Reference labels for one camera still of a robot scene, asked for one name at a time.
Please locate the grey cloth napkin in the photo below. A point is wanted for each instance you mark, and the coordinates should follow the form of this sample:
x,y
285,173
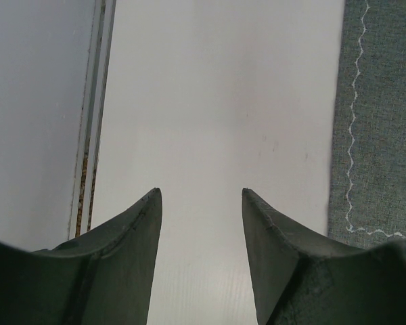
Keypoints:
x,y
367,204

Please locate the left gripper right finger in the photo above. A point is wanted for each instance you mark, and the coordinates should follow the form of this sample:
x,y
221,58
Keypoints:
x,y
301,277

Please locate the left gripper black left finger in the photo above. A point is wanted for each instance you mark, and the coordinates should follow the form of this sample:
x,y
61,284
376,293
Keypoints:
x,y
104,276

